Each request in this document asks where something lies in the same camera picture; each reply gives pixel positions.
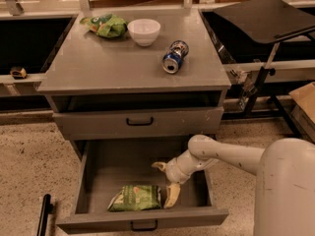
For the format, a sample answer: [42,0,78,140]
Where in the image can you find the blue soda can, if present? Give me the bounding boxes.
[162,40,189,74]

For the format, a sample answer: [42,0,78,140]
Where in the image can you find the closed grey upper drawer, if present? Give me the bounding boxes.
[53,107,223,141]

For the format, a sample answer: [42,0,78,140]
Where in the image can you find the cardboard box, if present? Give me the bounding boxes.
[289,82,315,143]

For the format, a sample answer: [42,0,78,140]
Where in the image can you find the grey drawer cabinet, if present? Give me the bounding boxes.
[37,7,232,160]

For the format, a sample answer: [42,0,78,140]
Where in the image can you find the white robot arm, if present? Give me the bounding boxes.
[153,135,315,236]

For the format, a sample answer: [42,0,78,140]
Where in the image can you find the black bar on floor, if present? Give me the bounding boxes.
[36,194,53,236]

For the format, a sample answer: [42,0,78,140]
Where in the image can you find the bright green snack bag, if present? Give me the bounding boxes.
[80,14,128,38]

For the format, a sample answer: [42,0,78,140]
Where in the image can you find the small yellow tape measure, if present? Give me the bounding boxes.
[10,66,28,80]

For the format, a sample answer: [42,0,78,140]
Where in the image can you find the open grey middle drawer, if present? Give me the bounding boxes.
[57,137,228,234]

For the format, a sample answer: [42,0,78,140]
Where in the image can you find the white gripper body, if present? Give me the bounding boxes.
[165,149,207,185]

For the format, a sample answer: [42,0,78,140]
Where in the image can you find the green jalapeno chip bag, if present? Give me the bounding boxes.
[107,185,161,212]

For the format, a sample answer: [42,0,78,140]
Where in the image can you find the black tray stand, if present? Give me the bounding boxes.
[210,0,315,138]

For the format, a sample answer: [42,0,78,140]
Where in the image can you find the white bowl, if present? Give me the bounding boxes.
[127,19,160,46]

